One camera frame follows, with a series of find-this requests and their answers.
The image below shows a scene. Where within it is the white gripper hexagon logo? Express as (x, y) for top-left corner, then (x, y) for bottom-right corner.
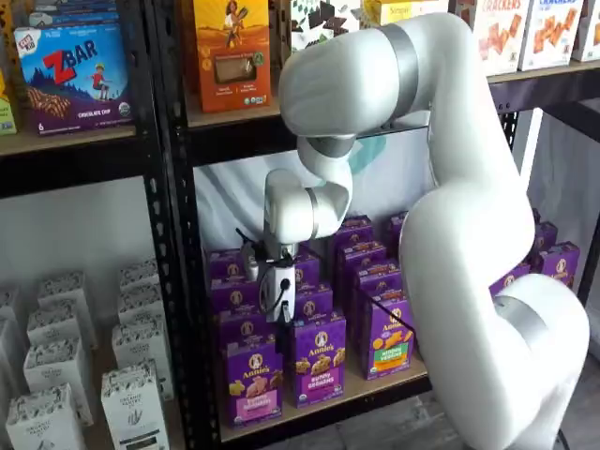
(264, 265), (298, 354)

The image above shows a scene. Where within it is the purple Annie's box pink patch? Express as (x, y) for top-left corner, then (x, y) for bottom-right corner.
(210, 278), (268, 320)
(205, 249), (257, 286)
(226, 339), (286, 428)
(217, 311), (278, 349)

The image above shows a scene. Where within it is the purple Annie's box pink label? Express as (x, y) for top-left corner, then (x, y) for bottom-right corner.
(289, 311), (348, 409)

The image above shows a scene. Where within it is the wood shelf board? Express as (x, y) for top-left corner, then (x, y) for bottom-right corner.
(0, 124), (142, 158)
(219, 365), (433, 444)
(185, 58), (600, 137)

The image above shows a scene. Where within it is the purple Annie's box green patch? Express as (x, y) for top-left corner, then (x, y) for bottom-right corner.
(352, 265), (405, 301)
(337, 240), (389, 276)
(358, 293), (417, 382)
(332, 214), (375, 248)

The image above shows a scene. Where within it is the white paper snack box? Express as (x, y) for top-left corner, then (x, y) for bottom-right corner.
(37, 271), (89, 310)
(100, 360), (171, 450)
(116, 280), (166, 329)
(0, 285), (23, 324)
(0, 318), (29, 396)
(111, 316), (175, 399)
(5, 383), (89, 450)
(22, 337), (95, 427)
(119, 257), (160, 292)
(26, 299), (98, 351)

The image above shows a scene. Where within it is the purple Annie's box yellow patch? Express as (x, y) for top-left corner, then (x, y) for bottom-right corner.
(387, 211), (410, 245)

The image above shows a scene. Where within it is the purple Annie's box brown patch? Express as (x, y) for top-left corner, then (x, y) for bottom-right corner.
(488, 262), (532, 297)

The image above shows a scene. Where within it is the purple Annie's snack box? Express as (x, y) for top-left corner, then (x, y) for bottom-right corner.
(538, 241), (581, 290)
(532, 219), (559, 257)

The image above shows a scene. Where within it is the orange Revival snack box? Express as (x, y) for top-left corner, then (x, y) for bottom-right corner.
(183, 0), (273, 114)

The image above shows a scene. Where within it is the Simple Mills sweet thins box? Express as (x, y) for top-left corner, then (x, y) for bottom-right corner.
(290, 0), (363, 53)

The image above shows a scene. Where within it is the yellow Simple Mills bar box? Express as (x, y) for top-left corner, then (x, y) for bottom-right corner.
(363, 0), (451, 27)

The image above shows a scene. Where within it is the orange Bobo's snack box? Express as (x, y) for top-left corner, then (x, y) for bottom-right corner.
(0, 65), (19, 137)

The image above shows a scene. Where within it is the orange cheddar pretzel crackers box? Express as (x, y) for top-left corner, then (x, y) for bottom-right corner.
(471, 0), (530, 77)

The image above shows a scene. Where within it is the blue sea salt crackers box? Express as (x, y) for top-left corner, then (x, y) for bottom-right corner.
(517, 0), (586, 72)

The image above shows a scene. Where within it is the white pretzel crackers box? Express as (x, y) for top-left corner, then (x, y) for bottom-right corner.
(572, 0), (600, 63)

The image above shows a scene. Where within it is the white carton boxes group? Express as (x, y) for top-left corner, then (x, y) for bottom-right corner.
(0, 262), (188, 450)

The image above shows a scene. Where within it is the black metal shelving rack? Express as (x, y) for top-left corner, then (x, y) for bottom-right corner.
(0, 0), (184, 450)
(157, 0), (600, 450)

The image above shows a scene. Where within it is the black cable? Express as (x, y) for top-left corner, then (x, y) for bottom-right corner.
(233, 227), (417, 353)

